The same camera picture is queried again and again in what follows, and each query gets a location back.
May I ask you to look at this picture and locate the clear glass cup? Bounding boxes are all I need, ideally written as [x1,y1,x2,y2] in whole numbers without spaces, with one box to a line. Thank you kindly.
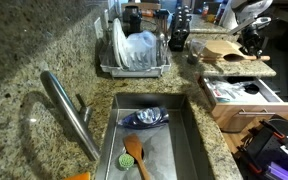
[186,38,207,65]

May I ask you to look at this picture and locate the wooden spoon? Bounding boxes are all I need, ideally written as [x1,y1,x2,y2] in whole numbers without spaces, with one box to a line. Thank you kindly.
[222,52,271,64]

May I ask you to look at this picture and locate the white dish rack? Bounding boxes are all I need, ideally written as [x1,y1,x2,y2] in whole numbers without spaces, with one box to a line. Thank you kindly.
[98,35,172,79]

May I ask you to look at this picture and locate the clear plastic bags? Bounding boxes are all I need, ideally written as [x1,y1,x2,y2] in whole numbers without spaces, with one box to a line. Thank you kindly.
[210,79,252,102]

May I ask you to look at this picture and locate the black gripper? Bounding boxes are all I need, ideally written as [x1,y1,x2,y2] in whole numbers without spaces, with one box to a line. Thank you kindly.
[241,23,265,58]

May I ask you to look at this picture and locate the blue plastic container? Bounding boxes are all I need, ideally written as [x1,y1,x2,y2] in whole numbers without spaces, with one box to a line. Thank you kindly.
[117,106,170,130]

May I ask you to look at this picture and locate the stainless steel sink basin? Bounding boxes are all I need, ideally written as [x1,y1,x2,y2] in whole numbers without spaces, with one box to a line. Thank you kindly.
[94,92,216,180]

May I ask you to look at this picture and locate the orange object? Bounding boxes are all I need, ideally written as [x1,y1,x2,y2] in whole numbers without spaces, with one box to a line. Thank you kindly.
[62,171,92,180]

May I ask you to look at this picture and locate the white plate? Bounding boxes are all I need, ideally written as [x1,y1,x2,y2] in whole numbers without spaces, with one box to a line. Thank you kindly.
[112,17,130,70]

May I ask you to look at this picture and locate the black knife block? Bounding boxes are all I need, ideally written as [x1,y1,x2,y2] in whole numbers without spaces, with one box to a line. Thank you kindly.
[168,4,192,53]

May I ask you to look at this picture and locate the steel faucet handle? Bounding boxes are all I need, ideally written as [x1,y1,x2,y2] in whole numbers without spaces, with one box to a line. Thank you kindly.
[75,93,94,126]

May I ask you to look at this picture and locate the steel sink faucet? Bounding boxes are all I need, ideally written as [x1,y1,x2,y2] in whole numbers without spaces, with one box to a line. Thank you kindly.
[39,69,102,162]

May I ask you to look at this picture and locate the wooden drawer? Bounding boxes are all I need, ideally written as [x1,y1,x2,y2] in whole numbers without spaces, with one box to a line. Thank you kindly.
[197,75,288,133]

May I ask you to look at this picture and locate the green scrub brush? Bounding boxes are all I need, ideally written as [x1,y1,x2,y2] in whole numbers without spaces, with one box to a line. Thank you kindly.
[118,153,136,172]

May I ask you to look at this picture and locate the white paper towel roll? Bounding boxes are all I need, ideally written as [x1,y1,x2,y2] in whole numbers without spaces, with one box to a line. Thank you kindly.
[218,0,238,30]

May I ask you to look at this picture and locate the wooden spatula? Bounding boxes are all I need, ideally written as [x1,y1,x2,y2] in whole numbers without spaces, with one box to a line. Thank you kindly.
[122,133,152,180]

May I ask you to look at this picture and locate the wooden cutting board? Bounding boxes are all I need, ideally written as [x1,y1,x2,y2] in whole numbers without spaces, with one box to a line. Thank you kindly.
[199,39,252,64]

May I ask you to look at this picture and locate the black coffee appliance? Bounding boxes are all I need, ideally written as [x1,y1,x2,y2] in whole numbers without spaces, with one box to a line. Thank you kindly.
[122,4,143,36]

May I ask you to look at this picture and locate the clear plastic container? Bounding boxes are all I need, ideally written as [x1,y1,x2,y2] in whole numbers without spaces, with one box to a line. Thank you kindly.
[125,30,158,71]

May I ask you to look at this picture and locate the metal drawer handle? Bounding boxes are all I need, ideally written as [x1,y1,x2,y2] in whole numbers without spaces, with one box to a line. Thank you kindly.
[237,108,277,117]

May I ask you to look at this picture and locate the black round object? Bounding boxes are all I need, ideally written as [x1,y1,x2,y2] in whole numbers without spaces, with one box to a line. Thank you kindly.
[243,83,261,95]

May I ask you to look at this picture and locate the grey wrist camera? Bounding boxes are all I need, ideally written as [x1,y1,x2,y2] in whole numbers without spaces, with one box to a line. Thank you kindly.
[227,16,272,36]

